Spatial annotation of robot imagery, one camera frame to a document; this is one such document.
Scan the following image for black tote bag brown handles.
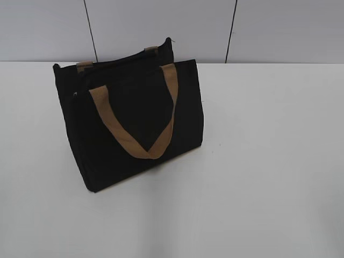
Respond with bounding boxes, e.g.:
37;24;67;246
53;38;204;192

